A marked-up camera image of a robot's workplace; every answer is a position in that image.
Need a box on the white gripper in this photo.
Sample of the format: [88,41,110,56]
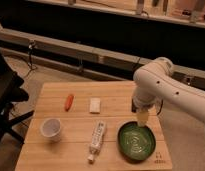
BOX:
[133,97,155,127]

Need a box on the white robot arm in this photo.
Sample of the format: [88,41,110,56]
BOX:
[132,57,205,124]

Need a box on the green ceramic bowl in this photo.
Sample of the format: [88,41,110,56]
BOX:
[117,121,156,163]

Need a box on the black rectangular block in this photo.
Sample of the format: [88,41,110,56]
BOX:
[131,98,136,113]

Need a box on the white toothpaste tube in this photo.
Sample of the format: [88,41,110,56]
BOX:
[88,121,106,163]

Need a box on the white eraser block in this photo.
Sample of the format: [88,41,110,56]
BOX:
[89,98,101,113]

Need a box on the orange carrot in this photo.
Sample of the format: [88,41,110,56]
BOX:
[64,94,74,111]

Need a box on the black chair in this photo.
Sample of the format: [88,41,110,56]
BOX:
[0,52,34,143]

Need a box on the black hanging cable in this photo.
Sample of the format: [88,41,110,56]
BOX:
[23,39,39,79]

